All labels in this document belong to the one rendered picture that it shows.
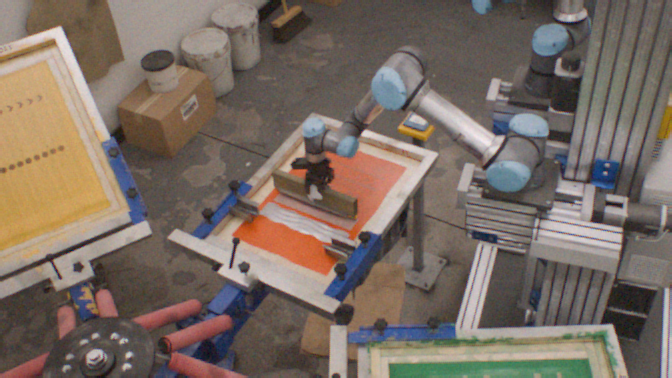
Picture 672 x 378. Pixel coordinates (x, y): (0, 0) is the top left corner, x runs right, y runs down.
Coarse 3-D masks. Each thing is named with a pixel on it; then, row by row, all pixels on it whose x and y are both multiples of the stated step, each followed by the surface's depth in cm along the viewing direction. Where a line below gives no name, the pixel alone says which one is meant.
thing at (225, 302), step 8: (224, 288) 238; (232, 288) 237; (216, 296) 235; (224, 296) 235; (232, 296) 235; (216, 304) 233; (224, 304) 233; (232, 304) 235; (208, 312) 234; (216, 312) 231; (224, 312) 232; (232, 312) 236
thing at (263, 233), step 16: (336, 160) 291; (352, 160) 290; (272, 192) 281; (288, 208) 274; (304, 208) 273; (256, 224) 269; (272, 224) 269; (240, 240) 264; (256, 240) 263; (272, 240) 263; (288, 240) 262
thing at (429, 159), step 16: (336, 128) 300; (288, 144) 294; (384, 144) 291; (400, 144) 289; (272, 160) 288; (416, 160) 287; (432, 160) 281; (256, 176) 282; (416, 176) 276; (400, 192) 270; (400, 208) 266; (224, 224) 269; (384, 224) 259; (208, 240) 260; (224, 240) 260; (240, 256) 254; (256, 256) 253; (288, 272) 247; (320, 288) 241
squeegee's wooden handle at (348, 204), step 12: (276, 168) 275; (276, 180) 276; (288, 180) 272; (300, 180) 270; (300, 192) 272; (324, 192) 265; (336, 192) 264; (324, 204) 269; (336, 204) 265; (348, 204) 261
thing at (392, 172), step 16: (368, 160) 289; (384, 160) 289; (384, 176) 282; (400, 176) 282; (384, 192) 276; (320, 208) 272; (368, 208) 271; (336, 224) 266; (352, 224) 266; (304, 240) 262; (352, 240) 260; (288, 256) 257; (304, 256) 256; (320, 256) 256; (320, 272) 251
